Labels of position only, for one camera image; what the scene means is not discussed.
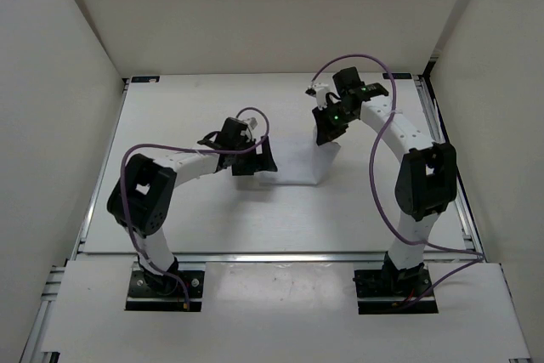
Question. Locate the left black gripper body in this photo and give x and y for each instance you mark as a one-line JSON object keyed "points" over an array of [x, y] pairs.
{"points": [[246, 157]]}

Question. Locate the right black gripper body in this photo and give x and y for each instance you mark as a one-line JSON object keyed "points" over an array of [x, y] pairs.
{"points": [[340, 116]]}

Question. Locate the white skirt cloth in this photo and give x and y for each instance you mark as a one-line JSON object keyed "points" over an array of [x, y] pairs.
{"points": [[300, 162]]}

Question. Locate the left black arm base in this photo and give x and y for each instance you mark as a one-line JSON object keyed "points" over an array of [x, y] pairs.
{"points": [[153, 293]]}

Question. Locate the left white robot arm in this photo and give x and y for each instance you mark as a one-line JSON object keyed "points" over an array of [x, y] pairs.
{"points": [[142, 195]]}

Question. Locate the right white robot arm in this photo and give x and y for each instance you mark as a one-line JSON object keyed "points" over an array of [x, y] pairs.
{"points": [[426, 183]]}

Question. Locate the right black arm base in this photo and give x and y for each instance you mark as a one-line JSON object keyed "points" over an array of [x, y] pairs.
{"points": [[391, 291]]}

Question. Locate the right blue corner label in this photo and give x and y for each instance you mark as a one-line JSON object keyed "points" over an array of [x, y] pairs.
{"points": [[398, 76]]}

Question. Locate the blue corner label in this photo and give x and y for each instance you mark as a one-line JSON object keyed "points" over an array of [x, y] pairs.
{"points": [[145, 79], [398, 76]]}

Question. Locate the left blue corner label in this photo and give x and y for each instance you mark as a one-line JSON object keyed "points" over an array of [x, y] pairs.
{"points": [[145, 79]]}

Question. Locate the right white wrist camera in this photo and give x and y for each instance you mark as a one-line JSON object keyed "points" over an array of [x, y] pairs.
{"points": [[319, 91]]}

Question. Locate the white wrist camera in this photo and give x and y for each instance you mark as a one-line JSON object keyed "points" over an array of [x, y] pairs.
{"points": [[251, 122], [319, 91]]}

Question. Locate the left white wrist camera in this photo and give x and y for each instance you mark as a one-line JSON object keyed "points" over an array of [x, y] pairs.
{"points": [[251, 122]]}

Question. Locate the aluminium frame rail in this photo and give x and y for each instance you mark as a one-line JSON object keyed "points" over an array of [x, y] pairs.
{"points": [[285, 257]]}

